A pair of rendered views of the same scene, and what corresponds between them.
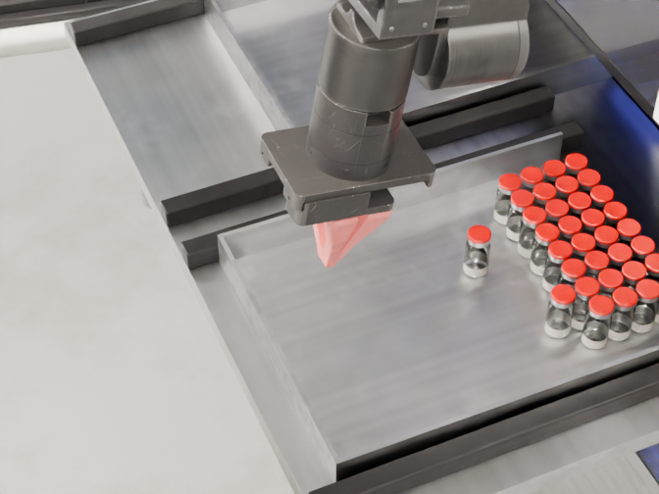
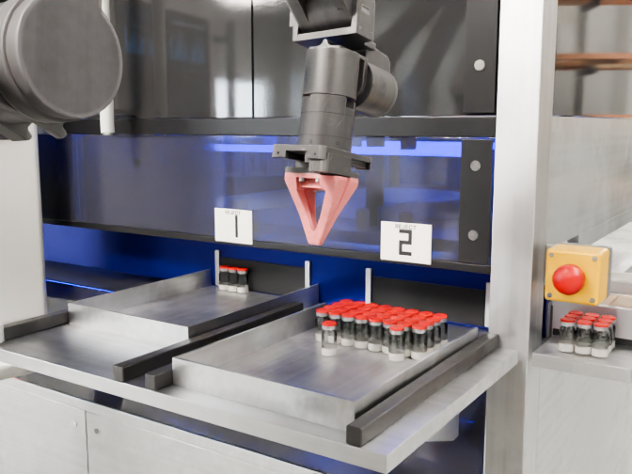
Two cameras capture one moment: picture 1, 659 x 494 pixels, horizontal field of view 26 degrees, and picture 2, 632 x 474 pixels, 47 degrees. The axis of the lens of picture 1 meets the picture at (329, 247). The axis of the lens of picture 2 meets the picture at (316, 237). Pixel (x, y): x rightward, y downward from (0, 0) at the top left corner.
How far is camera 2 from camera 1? 0.74 m
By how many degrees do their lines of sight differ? 47
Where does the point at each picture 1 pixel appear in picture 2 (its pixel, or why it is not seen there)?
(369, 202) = (347, 172)
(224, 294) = (189, 393)
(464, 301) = (337, 363)
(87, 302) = not seen: outside the picture
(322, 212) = (334, 164)
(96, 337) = not seen: outside the picture
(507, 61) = (391, 88)
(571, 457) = (462, 390)
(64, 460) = not seen: outside the picture
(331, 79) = (323, 79)
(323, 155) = (322, 135)
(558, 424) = (445, 375)
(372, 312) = (291, 377)
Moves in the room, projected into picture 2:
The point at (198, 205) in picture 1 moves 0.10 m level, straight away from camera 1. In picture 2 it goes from (141, 362) to (107, 344)
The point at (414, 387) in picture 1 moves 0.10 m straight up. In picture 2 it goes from (349, 391) to (350, 309)
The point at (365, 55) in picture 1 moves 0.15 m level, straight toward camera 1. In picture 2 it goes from (343, 54) to (440, 39)
